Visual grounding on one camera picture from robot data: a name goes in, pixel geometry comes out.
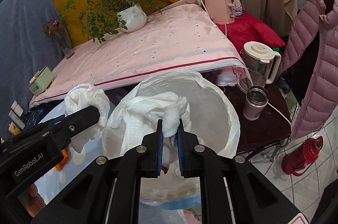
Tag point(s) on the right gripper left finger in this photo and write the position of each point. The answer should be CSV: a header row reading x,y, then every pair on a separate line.
x,y
145,160

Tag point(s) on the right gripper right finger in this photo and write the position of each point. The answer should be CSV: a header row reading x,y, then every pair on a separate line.
x,y
195,159

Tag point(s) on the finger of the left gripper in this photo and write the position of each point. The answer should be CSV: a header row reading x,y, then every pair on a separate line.
x,y
63,128

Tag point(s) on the white knitted cloth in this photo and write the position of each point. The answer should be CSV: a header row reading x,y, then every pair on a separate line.
x,y
141,114

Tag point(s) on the white lined trash bin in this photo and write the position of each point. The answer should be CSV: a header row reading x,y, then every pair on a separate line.
x,y
213,120

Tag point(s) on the left human hand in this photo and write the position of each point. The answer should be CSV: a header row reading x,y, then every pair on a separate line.
x,y
32,201

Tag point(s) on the orange patterned cup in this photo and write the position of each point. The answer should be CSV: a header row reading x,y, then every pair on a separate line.
x,y
14,129

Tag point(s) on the white cosmetic bottle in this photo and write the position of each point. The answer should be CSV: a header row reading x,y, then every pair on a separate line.
x,y
15,118

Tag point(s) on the white cosmetic tube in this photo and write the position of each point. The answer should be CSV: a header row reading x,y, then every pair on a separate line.
x,y
16,108

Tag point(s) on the green tissue box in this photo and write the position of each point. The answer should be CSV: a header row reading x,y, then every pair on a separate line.
x,y
41,81

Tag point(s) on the dark round side table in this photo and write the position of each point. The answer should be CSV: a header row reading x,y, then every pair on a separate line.
x,y
271,127

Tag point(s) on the pink travel tumbler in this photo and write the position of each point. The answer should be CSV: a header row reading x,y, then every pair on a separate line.
x,y
256,100

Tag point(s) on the blue blanket backdrop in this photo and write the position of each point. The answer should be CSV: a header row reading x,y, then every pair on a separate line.
x,y
25,49

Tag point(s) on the glass vase with flowers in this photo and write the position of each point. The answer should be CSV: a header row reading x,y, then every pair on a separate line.
x,y
58,31

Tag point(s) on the red thermos flask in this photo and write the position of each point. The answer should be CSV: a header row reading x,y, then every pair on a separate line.
x,y
299,160

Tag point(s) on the cream blender jug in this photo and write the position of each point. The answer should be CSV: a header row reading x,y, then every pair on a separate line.
x,y
262,64

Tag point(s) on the red cushion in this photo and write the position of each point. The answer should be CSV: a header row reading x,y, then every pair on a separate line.
x,y
248,28

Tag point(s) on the mauve puffer jacket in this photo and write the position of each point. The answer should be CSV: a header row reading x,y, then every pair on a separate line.
x,y
317,20

